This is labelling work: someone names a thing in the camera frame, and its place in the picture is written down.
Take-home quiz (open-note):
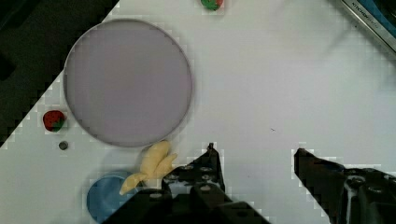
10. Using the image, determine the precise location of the silver toaster oven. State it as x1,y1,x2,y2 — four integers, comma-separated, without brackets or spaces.
340,0,396,53

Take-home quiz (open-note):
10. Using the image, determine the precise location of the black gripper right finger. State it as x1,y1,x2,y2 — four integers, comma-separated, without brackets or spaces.
294,148,396,224

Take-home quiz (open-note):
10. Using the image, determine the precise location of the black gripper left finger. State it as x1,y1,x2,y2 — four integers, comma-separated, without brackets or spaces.
103,144,271,224

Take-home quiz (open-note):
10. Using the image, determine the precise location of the dark table screw hole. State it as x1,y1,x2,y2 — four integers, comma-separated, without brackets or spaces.
59,141,68,150

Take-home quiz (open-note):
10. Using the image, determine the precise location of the red toy strawberry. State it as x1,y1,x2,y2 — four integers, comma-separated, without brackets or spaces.
43,110,66,133

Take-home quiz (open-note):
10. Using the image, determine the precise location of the lavender round plate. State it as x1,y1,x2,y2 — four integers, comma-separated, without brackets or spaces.
64,19,193,147

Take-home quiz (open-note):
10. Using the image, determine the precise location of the pink toy strawberry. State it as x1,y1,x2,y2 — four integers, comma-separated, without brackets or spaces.
200,0,224,11

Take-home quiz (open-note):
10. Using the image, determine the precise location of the yellow toy banana bunch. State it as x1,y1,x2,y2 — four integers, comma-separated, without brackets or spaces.
120,141,177,195

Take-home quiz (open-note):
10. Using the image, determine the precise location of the blue round bowl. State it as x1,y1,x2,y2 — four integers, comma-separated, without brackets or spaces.
86,172,138,224

